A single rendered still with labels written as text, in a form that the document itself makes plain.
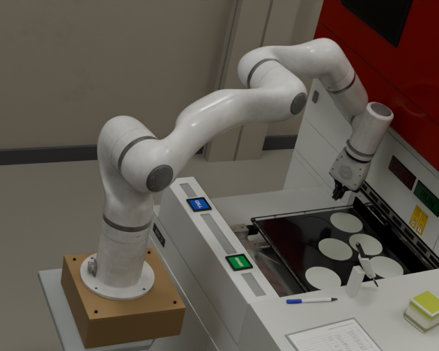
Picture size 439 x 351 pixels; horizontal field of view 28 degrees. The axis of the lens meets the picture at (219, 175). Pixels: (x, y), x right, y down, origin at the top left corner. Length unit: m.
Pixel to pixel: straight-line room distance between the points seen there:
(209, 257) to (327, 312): 0.36
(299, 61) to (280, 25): 2.06
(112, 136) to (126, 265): 0.33
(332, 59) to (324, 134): 0.75
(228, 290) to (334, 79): 0.61
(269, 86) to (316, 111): 0.88
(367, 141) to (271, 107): 0.49
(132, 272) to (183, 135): 0.39
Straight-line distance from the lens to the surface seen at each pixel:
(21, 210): 3.97
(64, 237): 3.84
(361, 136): 2.50
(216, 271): 2.32
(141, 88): 4.24
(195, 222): 2.41
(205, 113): 2.06
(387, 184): 2.68
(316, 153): 2.98
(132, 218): 2.08
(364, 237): 2.65
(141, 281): 2.24
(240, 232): 2.51
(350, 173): 2.58
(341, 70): 2.25
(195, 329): 2.49
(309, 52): 2.19
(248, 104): 2.09
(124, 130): 2.03
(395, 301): 2.34
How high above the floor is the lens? 2.37
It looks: 32 degrees down
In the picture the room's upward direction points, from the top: 13 degrees clockwise
